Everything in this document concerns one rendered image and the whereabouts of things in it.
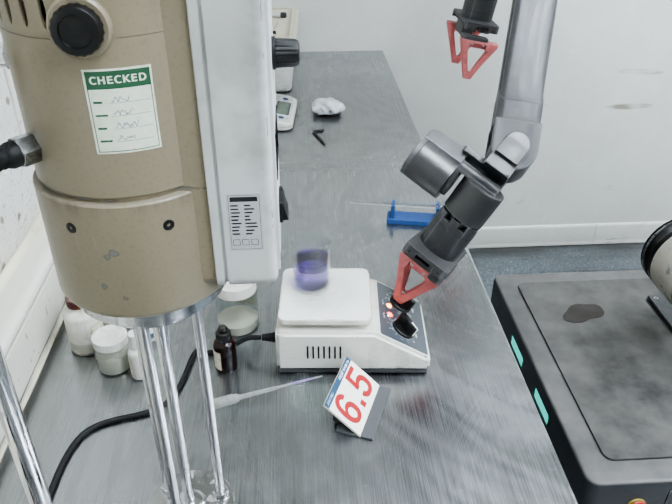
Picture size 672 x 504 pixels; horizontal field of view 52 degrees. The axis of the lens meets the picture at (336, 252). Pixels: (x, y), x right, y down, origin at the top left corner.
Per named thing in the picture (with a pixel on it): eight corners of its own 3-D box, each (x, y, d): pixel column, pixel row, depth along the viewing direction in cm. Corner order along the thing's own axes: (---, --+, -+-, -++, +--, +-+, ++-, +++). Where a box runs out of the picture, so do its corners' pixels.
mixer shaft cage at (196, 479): (240, 494, 58) (212, 239, 45) (235, 568, 52) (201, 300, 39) (158, 498, 57) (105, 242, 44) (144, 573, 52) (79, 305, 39)
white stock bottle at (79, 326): (74, 361, 93) (60, 310, 89) (68, 341, 97) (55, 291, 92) (110, 351, 95) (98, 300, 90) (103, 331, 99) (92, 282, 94)
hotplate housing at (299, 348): (419, 315, 102) (423, 270, 98) (429, 376, 91) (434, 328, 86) (268, 315, 102) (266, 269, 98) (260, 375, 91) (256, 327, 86)
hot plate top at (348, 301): (368, 273, 97) (369, 267, 97) (372, 326, 87) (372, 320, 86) (283, 272, 97) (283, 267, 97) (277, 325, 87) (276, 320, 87)
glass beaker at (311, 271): (297, 274, 96) (295, 223, 92) (335, 278, 95) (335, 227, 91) (286, 298, 91) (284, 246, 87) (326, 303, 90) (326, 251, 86)
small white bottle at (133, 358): (155, 369, 92) (147, 327, 88) (147, 382, 90) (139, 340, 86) (136, 366, 92) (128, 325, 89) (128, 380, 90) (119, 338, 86)
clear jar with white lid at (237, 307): (240, 343, 96) (235, 297, 92) (209, 327, 99) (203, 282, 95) (268, 322, 100) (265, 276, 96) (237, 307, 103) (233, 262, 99)
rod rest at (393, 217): (442, 218, 127) (443, 201, 125) (442, 227, 124) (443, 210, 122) (387, 215, 128) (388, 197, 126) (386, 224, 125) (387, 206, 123)
